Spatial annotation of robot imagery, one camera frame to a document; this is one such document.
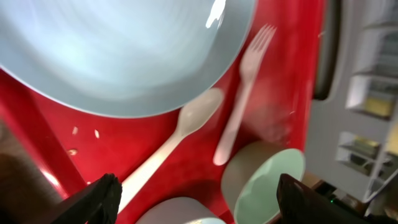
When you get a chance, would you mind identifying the cream plastic spoon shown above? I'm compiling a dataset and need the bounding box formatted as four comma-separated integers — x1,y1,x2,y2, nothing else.
118,88,224,212

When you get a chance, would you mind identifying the mint green bowl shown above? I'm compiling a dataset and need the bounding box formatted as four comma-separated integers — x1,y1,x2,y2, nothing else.
221,141,305,224

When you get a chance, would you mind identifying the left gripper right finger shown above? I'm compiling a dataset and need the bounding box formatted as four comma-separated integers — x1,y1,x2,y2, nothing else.
276,174,368,224

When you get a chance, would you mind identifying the yellow plastic cup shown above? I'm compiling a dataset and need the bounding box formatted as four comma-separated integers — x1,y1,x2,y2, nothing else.
364,97,394,118

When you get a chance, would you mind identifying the cream plastic fork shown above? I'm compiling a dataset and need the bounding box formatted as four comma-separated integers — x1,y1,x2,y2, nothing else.
213,24,277,166

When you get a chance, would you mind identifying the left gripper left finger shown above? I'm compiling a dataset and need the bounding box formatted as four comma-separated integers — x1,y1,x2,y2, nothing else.
50,174,122,224

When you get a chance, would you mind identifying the light blue bowl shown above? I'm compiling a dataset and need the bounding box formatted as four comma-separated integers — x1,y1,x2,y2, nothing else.
136,197,226,224

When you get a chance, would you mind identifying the grey dishwasher rack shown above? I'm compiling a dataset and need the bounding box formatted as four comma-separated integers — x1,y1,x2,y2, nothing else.
305,0,397,202

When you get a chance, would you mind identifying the red serving tray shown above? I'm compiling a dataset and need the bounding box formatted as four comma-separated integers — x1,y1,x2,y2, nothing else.
1,1,325,223

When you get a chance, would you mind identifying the light blue plate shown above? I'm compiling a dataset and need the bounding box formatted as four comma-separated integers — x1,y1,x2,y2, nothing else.
1,0,257,118

